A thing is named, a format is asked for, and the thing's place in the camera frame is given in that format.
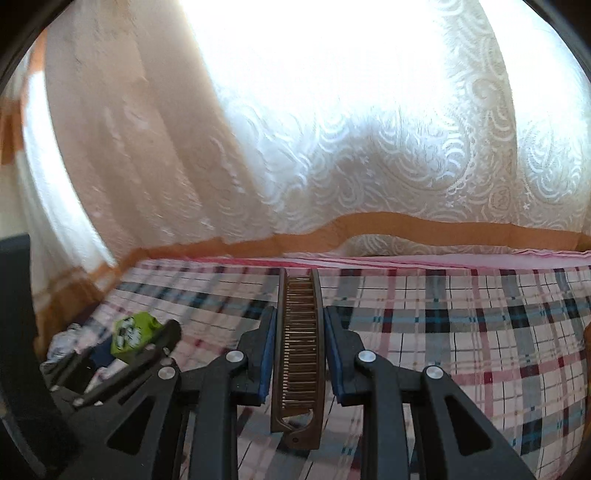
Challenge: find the cream lace curtain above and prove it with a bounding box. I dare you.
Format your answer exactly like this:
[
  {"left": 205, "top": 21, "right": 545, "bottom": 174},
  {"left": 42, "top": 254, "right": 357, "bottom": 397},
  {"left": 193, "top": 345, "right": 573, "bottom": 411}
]
[{"left": 1, "top": 1, "right": 590, "bottom": 334}]

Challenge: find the brown folding comb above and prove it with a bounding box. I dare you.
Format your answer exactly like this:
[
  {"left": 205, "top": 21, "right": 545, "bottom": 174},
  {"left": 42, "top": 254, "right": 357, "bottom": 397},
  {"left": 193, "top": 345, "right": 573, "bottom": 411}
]
[{"left": 270, "top": 270, "right": 325, "bottom": 450}]

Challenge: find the green toy cube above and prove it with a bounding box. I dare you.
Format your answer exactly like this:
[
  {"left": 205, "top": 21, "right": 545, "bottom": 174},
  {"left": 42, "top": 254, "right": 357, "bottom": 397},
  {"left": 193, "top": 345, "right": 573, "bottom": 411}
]
[{"left": 110, "top": 312, "right": 163, "bottom": 363}]

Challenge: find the plaid bed sheet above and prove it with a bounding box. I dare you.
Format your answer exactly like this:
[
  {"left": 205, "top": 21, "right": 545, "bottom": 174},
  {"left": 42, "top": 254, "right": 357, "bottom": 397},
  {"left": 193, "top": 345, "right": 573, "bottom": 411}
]
[{"left": 87, "top": 254, "right": 590, "bottom": 479}]

